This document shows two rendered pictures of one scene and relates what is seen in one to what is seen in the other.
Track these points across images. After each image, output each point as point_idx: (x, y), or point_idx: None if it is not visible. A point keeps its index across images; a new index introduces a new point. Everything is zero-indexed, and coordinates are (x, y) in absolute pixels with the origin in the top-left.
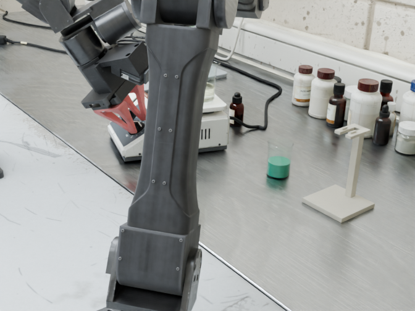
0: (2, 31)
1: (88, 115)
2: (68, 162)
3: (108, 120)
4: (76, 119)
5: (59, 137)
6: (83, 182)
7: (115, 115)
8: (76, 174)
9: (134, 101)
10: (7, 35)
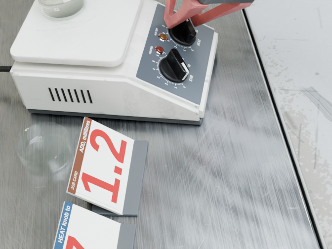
0: None
1: (200, 230)
2: (294, 69)
3: (173, 190)
4: (232, 217)
5: (288, 152)
6: (288, 20)
7: (216, 6)
8: (291, 38)
9: (95, 202)
10: None
